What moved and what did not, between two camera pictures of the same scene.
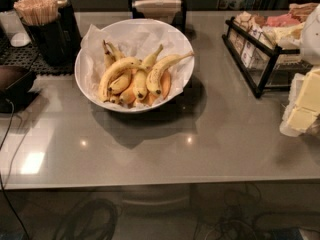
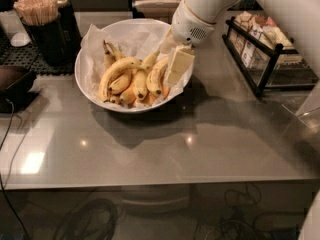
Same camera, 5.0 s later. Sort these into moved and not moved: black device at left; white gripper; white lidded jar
Moved: white gripper
Not moved: black device at left; white lidded jar
